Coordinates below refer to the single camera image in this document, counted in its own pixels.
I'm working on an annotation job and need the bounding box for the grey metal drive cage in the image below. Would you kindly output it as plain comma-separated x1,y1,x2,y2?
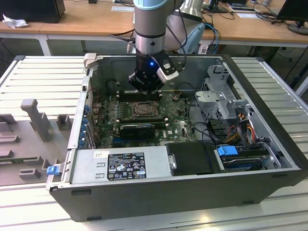
194,64,255,126

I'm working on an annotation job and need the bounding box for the coloured power wires bundle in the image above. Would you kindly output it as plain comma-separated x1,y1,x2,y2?
225,113,257,145

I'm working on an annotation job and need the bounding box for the CPU socket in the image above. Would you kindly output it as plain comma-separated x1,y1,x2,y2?
129,101,161,119

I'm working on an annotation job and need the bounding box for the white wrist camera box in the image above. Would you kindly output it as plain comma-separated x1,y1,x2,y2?
155,55,180,84

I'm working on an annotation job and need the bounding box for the black open PC case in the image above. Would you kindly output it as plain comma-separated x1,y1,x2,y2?
45,53,308,223

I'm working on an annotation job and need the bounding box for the hard disk in blue carrier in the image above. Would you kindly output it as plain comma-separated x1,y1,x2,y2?
216,145,264,173

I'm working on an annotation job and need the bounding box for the green RAM stick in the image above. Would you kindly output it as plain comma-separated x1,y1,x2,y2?
0,157,26,166

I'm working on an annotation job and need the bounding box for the blue cable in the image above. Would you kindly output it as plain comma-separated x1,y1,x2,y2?
203,23,221,48

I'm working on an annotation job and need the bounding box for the pale blue teach pendant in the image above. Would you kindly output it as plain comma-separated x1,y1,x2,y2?
178,23,206,55

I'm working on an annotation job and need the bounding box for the metal socket cover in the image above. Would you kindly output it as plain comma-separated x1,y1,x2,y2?
131,102,160,117

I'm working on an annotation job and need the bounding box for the wooden desk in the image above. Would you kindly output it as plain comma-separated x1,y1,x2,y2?
0,0,308,57

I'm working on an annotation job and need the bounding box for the grey power supply unit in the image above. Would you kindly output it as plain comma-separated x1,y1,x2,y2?
68,145,176,185

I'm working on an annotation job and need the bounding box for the green motherboard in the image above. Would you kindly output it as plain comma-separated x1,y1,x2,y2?
96,90,200,149

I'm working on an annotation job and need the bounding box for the white paper sheet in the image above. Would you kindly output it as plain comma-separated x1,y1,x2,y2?
237,12,259,19

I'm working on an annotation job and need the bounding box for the grey flat tray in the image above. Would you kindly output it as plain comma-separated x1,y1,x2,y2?
112,5,134,12

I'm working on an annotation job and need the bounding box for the black computer monitor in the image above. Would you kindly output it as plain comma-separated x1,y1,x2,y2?
276,0,308,36

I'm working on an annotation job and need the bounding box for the blue case latch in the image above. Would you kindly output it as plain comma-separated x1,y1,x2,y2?
47,165,60,176

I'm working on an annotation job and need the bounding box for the black graphics card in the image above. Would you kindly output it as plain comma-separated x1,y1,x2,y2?
119,123,156,141

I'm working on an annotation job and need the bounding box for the black plastic shroud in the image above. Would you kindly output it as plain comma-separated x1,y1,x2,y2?
166,141,218,176

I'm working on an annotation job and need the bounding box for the grey parts rack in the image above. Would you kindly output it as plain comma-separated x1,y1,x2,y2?
0,98,75,187

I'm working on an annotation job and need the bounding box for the grey case handle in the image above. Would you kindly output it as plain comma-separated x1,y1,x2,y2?
83,53,97,71

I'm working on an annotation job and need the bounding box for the crumpled white paper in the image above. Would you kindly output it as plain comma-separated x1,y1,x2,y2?
1,13,30,29

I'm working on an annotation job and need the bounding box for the black RAM slots bank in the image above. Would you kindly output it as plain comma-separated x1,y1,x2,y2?
116,89,163,102
116,115,169,128

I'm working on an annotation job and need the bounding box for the black box on desk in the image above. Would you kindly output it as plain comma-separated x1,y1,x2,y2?
0,0,66,24

